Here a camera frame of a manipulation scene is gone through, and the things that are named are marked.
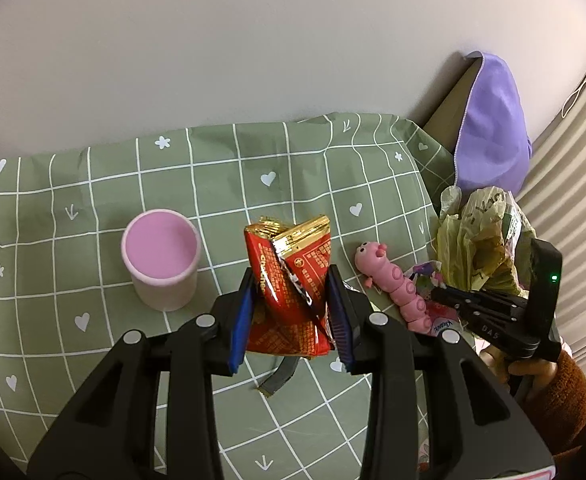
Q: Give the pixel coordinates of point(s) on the purple cloth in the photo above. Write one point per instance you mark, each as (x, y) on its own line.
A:
(493, 146)

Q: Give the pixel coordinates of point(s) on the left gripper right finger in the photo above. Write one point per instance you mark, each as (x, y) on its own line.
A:
(342, 318)

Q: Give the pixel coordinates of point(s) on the pink caterpillar toy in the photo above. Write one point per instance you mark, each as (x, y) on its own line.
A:
(371, 261)

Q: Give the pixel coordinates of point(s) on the grey foil strip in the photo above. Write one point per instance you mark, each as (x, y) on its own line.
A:
(278, 379)

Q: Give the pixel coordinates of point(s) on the red gold snack bag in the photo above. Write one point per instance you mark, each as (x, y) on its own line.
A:
(290, 264)

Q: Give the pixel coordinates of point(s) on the pink lidded cup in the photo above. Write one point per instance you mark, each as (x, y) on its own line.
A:
(161, 250)

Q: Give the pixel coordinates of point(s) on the yellow trash bag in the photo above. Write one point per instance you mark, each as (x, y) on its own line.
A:
(483, 241)

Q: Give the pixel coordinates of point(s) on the green checked tablecloth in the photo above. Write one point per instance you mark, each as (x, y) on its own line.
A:
(66, 295)

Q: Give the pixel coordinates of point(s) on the pink colourful snack packet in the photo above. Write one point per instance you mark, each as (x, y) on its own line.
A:
(437, 317)

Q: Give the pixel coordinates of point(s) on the brown fuzzy sleeve forearm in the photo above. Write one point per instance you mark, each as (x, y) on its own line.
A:
(558, 412)

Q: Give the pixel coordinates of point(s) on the cardboard box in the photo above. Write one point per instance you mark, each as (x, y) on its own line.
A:
(445, 123)

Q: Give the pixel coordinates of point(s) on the right hand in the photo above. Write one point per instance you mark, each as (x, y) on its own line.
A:
(541, 371)

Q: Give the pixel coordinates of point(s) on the beige pleated window blind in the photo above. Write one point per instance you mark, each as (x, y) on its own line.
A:
(554, 198)

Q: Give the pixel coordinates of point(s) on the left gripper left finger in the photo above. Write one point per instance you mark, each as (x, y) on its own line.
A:
(240, 321)

